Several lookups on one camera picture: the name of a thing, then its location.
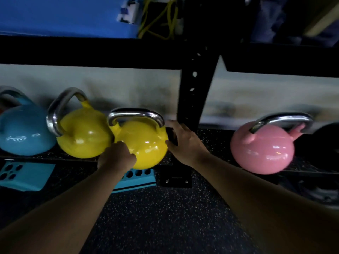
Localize person's left hand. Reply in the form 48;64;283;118
97;141;137;174

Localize person's right hand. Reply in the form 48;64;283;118
165;120;210;167

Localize yellow kettlebell chrome handle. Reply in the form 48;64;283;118
107;108;170;170
46;87;114;159

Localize black metal rack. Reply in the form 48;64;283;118
0;0;339;209

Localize pink kettlebell chrome handle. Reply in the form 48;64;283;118
230;112;315;175

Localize blue kettlebell chrome handle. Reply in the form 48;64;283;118
0;85;58;156

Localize black kettlebell chrome handle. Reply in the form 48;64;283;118
307;123;339;171

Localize person's right forearm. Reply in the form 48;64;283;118
192;153;339;254

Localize person's left forearm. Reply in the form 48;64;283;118
0;166;125;254

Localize blue perforated block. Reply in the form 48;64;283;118
0;161;57;192
112;168;157;194

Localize white tag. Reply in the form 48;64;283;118
116;0;140;24

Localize blue foam mat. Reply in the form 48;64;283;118
0;0;145;40

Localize yellow cord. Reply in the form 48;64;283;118
137;0;179;40

